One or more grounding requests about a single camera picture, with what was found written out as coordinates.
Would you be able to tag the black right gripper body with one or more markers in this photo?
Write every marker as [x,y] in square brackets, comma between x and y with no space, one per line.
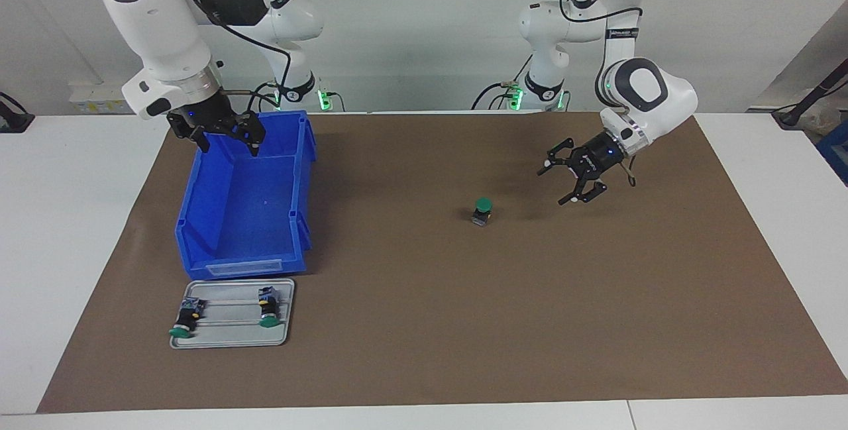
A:
[199,117]

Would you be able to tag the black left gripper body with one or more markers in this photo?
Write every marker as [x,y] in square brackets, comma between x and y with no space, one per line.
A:
[599,157]

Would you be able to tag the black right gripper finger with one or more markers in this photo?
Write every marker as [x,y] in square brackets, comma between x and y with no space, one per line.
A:
[252,128]
[199,140]

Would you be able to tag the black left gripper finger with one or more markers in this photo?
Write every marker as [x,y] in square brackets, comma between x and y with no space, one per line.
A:
[586,190]
[560,157]

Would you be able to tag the green push button switch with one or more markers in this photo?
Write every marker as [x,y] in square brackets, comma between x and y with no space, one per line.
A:
[268,311]
[483,208]
[184,321]

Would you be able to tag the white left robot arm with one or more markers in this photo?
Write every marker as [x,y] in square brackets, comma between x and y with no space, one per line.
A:
[563,19]

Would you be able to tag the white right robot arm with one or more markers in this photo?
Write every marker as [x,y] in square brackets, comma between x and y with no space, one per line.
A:
[152,12]

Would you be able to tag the blue plastic storage bin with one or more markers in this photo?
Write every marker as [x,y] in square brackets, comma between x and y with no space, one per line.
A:
[245,218]

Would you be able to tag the brown table mat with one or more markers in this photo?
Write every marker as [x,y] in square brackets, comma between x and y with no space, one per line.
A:
[497,317]

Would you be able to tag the black table clamp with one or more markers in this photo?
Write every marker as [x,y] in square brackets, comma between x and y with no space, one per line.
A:
[13,120]

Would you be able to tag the grey metal tray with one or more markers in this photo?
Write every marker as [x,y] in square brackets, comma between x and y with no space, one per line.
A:
[232,334]

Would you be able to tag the black stand pole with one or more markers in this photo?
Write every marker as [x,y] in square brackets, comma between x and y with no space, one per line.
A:
[815,92]

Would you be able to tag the blue crate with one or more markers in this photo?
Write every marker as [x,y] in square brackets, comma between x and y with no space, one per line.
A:
[836,161]

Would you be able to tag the white wall socket box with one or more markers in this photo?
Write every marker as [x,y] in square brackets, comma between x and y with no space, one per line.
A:
[99,102]

